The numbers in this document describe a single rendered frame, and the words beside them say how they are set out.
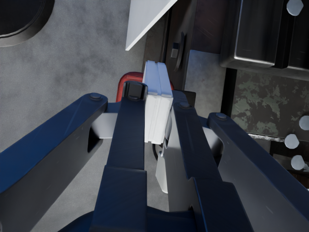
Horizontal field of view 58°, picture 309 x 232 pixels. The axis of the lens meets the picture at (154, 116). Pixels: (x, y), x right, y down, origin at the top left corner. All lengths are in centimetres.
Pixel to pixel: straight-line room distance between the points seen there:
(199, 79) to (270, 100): 11
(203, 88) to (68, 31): 77
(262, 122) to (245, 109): 3
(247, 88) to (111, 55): 72
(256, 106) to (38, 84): 84
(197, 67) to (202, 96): 4
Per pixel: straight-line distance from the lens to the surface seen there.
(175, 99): 17
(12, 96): 113
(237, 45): 38
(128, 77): 29
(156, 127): 15
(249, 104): 44
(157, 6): 72
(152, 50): 105
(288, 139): 47
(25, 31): 113
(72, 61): 109
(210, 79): 43
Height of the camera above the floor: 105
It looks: 85 degrees down
